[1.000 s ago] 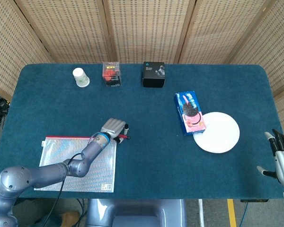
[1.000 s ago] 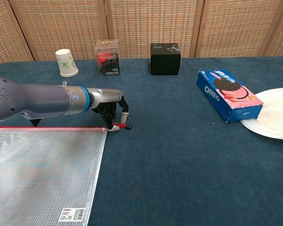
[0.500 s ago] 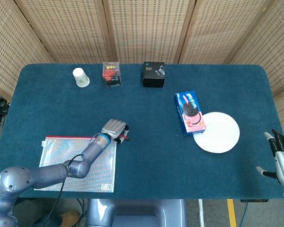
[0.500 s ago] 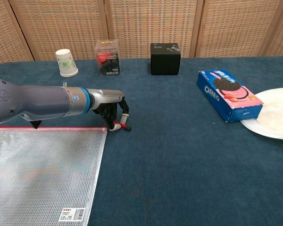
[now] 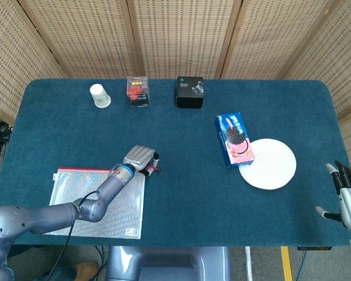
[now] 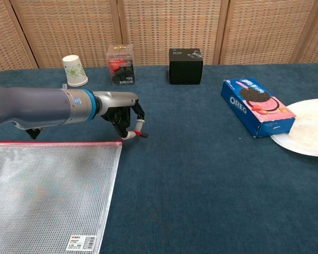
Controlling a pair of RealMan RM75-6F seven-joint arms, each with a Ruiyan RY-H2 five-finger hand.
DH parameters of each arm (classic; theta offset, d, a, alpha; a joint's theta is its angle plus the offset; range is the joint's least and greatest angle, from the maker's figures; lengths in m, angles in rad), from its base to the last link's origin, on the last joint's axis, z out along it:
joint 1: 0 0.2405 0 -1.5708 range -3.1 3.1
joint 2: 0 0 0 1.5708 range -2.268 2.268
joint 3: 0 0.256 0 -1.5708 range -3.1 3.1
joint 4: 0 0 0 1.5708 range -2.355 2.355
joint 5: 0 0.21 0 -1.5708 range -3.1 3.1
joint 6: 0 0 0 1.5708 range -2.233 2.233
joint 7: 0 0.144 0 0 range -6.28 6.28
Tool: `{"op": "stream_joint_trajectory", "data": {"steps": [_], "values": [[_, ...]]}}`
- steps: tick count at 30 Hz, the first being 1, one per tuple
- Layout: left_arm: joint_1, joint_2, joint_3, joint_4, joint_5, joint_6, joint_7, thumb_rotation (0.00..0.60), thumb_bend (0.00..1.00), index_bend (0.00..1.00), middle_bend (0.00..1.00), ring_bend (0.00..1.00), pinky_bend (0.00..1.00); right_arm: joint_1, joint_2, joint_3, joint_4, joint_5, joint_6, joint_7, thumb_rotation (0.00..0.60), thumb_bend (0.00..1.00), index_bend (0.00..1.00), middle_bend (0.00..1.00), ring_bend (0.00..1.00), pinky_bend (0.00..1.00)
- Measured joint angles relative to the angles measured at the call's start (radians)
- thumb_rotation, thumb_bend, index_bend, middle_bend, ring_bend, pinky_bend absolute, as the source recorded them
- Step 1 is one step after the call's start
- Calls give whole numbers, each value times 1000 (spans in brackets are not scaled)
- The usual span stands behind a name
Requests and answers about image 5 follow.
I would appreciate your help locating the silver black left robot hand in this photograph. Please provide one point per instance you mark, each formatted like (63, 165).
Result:
(139, 155)

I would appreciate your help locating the clear zip pouch red strip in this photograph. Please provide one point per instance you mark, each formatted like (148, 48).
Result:
(125, 205)

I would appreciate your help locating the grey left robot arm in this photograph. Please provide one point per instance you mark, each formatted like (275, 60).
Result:
(32, 216)

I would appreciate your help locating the clear plastic binder clip box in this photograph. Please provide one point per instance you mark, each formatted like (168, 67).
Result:
(138, 93)

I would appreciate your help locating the black table control box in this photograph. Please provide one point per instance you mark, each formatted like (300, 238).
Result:
(314, 248)

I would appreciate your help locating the dark blue table cloth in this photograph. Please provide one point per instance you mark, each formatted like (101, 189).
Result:
(193, 190)

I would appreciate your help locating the white paper cup green print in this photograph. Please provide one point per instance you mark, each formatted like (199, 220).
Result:
(99, 95)

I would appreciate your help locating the black cardboard box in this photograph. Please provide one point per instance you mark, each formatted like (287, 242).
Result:
(190, 99)

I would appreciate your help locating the white paper plate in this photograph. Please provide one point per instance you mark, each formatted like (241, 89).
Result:
(272, 167)

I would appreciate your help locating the blue Oreo cookie box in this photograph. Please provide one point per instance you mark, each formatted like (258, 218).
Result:
(234, 137)

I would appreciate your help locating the grey robot torso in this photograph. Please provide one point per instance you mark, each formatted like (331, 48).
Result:
(169, 263)

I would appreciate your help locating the white table leg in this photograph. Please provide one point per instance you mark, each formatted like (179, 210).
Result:
(248, 263)

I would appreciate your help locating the brown shoe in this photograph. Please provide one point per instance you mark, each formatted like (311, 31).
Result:
(86, 269)

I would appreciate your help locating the woven wooden folding screen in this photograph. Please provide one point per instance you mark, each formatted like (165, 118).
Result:
(178, 35)

